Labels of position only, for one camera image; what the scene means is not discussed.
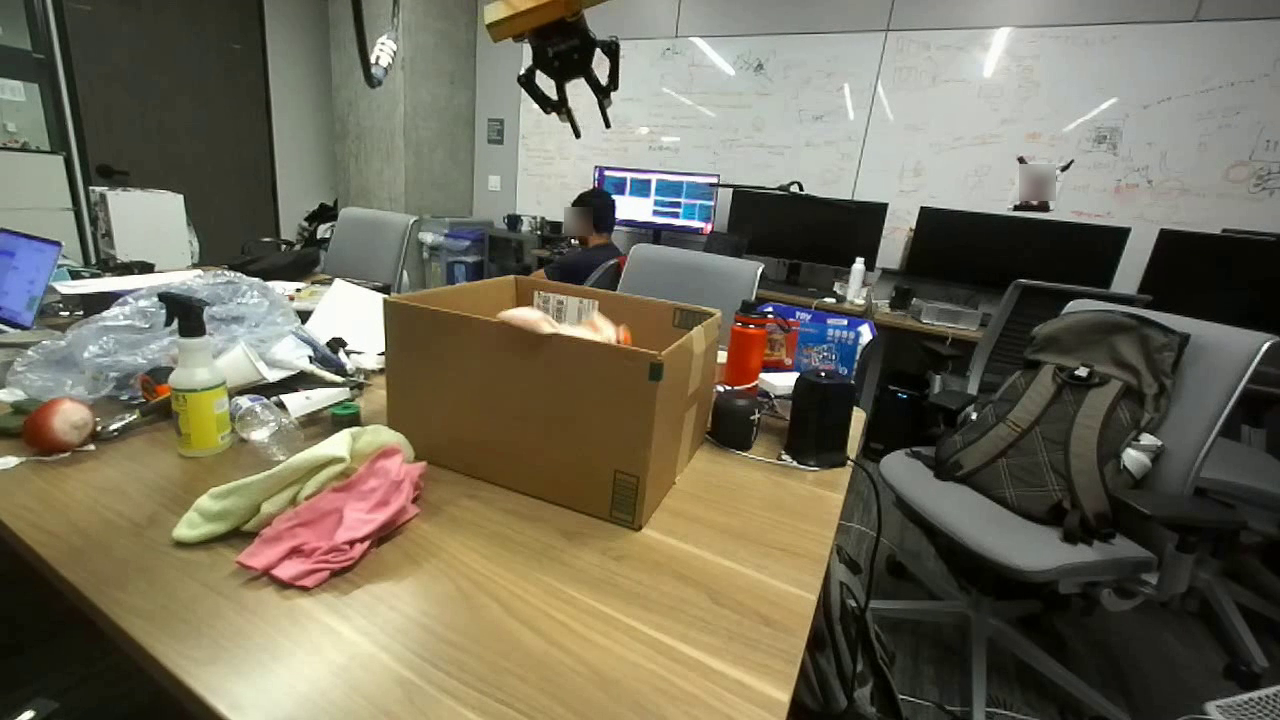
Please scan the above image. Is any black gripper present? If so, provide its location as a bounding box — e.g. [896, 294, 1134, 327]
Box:
[514, 12, 623, 142]

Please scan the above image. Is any pink cloth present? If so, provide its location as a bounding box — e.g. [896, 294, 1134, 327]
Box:
[237, 449, 430, 592]

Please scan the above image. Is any cardboard box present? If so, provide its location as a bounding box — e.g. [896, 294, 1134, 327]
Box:
[379, 272, 722, 532]

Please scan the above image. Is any small black box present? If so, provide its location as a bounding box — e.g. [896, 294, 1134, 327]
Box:
[706, 387, 767, 451]

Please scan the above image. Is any white printer box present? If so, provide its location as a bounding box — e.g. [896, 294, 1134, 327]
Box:
[86, 179, 205, 272]

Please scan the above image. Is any lit computer monitor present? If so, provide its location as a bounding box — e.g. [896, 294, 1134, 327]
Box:
[593, 162, 722, 236]

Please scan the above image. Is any seated person dark shirt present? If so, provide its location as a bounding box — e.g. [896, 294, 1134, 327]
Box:
[541, 182, 629, 291]

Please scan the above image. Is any grey padded office chair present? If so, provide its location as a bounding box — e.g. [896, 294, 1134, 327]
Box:
[317, 203, 425, 294]
[612, 240, 767, 332]

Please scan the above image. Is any dark computer monitor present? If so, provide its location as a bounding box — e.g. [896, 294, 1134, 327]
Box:
[903, 203, 1134, 294]
[722, 182, 891, 272]
[1134, 223, 1280, 337]

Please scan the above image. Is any red bottle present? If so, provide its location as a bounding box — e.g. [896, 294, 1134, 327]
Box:
[720, 311, 771, 393]

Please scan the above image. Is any white paper sheet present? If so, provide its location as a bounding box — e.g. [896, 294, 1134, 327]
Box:
[301, 274, 390, 376]

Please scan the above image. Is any blue printed carton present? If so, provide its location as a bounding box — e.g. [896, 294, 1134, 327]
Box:
[757, 294, 876, 378]

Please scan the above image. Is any black cylindrical speaker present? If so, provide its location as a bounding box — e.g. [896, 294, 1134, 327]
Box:
[782, 368, 855, 466]

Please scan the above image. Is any llama plush toy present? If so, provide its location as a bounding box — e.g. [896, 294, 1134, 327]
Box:
[1012, 151, 1080, 217]

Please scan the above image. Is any yellow spray bottle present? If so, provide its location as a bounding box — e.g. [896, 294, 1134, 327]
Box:
[156, 291, 237, 459]

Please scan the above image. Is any pale green towel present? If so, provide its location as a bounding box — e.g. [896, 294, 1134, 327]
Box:
[168, 419, 417, 549]

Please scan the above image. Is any clear plastic bag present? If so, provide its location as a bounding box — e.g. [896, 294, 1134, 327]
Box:
[5, 268, 336, 403]

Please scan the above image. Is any olive grey backpack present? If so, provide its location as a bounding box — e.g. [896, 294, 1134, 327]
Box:
[933, 308, 1191, 545]

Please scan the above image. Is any open laptop blue screen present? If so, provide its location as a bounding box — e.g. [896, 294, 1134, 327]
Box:
[0, 223, 66, 332]

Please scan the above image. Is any red apple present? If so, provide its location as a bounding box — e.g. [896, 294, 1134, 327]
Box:
[21, 397, 100, 455]

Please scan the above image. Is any grey mesh office chair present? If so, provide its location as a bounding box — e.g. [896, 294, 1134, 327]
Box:
[870, 294, 1280, 697]

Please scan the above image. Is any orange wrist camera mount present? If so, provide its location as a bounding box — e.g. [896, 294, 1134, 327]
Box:
[479, 0, 607, 42]

